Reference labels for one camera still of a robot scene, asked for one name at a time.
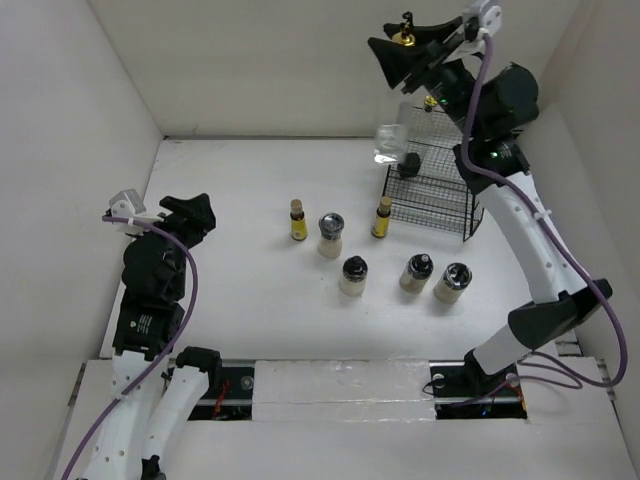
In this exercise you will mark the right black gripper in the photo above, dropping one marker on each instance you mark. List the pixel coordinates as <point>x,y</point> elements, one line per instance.
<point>399,61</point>

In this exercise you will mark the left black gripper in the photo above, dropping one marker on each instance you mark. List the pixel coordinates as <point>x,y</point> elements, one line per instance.
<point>196,217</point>

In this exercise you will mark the clear oil bottle gold spout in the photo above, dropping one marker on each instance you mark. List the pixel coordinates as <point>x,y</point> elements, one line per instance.
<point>391,139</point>

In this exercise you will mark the dark sauce bottle gold spout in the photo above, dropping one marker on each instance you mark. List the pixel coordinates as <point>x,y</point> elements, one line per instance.
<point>418,122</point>

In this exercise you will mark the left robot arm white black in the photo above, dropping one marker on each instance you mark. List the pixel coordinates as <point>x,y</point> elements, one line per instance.
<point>151,394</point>

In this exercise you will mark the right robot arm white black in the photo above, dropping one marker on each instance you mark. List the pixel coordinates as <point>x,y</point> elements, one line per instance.
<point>450,62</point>

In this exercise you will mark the small yellow bottle cork left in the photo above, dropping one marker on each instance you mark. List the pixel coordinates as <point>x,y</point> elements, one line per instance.
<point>298,220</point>

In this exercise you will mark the small yellow bottle cork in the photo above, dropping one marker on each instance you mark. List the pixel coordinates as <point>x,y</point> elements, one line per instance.
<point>298,220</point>
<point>382,218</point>

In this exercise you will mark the small yellow bottle cork right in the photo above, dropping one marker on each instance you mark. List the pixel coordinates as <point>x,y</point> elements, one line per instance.
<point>382,218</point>

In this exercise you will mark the black top salt shaker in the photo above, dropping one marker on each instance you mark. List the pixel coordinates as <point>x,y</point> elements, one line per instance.
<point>354,276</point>

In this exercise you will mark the brown spice shaker black top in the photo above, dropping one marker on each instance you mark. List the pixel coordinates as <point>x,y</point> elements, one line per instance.
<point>416,274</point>

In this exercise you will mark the tan spice grinder silver top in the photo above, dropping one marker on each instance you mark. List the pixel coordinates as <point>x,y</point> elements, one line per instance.
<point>454,280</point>

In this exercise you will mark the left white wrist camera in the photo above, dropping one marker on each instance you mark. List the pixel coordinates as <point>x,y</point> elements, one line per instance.
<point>126,204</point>

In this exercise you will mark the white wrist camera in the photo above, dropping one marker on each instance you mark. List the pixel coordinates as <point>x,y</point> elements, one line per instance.
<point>126,204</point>
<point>482,17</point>

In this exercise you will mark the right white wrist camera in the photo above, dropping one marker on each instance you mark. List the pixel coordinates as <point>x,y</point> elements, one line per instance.
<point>482,17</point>

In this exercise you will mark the black wire rack basket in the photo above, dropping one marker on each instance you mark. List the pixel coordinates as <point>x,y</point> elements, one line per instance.
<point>438,197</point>

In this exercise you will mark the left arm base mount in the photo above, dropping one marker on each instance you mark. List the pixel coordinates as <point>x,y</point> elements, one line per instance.
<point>232,400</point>

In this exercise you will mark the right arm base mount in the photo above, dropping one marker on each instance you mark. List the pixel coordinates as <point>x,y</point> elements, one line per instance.
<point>456,397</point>

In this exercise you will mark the metal rail right edge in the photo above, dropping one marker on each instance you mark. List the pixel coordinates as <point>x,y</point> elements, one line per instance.
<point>567,345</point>

